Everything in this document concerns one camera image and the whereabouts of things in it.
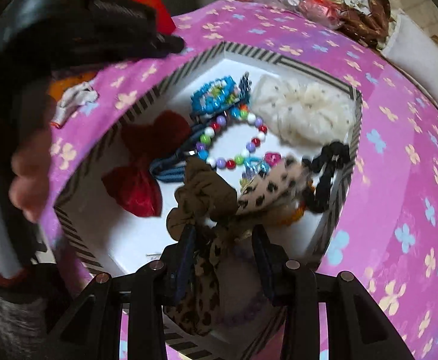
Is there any striped hexagonal box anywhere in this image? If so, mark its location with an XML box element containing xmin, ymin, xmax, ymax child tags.
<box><xmin>52</xmin><ymin>39</ymin><xmax>364</xmax><ymax>360</ymax></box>

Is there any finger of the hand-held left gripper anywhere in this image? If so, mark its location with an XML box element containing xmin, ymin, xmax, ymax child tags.
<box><xmin>140</xmin><ymin>33</ymin><xmax>186</xmax><ymax>61</ymax></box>

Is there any blue hair tie pink heart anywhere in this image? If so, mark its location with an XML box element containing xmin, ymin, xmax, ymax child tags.
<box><xmin>242</xmin><ymin>151</ymin><xmax>283</xmax><ymax>181</ymax></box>

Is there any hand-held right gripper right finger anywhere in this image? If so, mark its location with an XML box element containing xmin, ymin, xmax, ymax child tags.
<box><xmin>251</xmin><ymin>227</ymin><xmax>405</xmax><ymax>360</ymax></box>

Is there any white pillow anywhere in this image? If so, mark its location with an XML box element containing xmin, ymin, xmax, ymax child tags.
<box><xmin>386</xmin><ymin>9</ymin><xmax>438</xmax><ymax>115</ymax></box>

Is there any brown scrunchie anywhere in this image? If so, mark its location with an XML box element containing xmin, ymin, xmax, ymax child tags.
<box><xmin>166</xmin><ymin>157</ymin><xmax>238</xmax><ymax>241</ymax></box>

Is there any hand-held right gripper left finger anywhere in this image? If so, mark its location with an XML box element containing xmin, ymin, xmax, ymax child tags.
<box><xmin>44</xmin><ymin>227</ymin><xmax>199</xmax><ymax>360</ymax></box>

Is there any white crumpled cloth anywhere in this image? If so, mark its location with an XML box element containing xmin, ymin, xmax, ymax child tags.
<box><xmin>52</xmin><ymin>82</ymin><xmax>99</xmax><ymax>128</ymax></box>

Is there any leopard print bow hair tie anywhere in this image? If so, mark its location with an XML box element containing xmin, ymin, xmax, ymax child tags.
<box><xmin>164</xmin><ymin>155</ymin><xmax>313</xmax><ymax>336</ymax></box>

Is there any small striped hair clip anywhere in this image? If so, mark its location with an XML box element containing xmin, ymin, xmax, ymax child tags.
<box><xmin>238</xmin><ymin>71</ymin><xmax>253</xmax><ymax>102</ymax></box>

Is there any person's left forearm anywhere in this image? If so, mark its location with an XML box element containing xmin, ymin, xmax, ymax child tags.
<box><xmin>0</xmin><ymin>262</ymin><xmax>69</xmax><ymax>360</ymax></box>

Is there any multicolour bead bracelet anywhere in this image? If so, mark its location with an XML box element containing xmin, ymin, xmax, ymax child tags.
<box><xmin>196</xmin><ymin>107</ymin><xmax>269</xmax><ymax>171</ymax></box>

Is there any red satin bow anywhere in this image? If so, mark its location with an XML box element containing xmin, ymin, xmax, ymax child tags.
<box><xmin>102</xmin><ymin>112</ymin><xmax>191</xmax><ymax>218</ymax></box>

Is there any navy striped hair bow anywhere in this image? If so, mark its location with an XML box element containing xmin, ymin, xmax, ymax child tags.
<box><xmin>149</xmin><ymin>127</ymin><xmax>205</xmax><ymax>186</ymax></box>

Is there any orange bead bracelet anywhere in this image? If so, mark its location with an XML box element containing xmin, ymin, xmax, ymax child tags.
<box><xmin>275</xmin><ymin>200</ymin><xmax>310</xmax><ymax>226</ymax></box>

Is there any floral quilt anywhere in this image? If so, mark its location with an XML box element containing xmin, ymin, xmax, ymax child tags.
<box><xmin>313</xmin><ymin>0</ymin><xmax>438</xmax><ymax>68</ymax></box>

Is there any person's left hand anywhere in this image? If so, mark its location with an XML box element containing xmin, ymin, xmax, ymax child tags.
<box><xmin>9</xmin><ymin>127</ymin><xmax>56</xmax><ymax>223</ymax></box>

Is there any orange object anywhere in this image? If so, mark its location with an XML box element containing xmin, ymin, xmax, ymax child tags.
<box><xmin>48</xmin><ymin>77</ymin><xmax>96</xmax><ymax>100</ymax></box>

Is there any white polka dot scrunchie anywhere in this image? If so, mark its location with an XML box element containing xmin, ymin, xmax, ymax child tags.
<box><xmin>251</xmin><ymin>74</ymin><xmax>355</xmax><ymax>147</ymax></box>

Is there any black scrunchie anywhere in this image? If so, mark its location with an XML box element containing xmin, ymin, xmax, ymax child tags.
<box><xmin>302</xmin><ymin>140</ymin><xmax>351</xmax><ymax>214</ymax></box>

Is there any blue bead bracelet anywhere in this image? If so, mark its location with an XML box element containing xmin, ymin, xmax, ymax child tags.
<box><xmin>190</xmin><ymin>76</ymin><xmax>242</xmax><ymax>117</ymax></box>

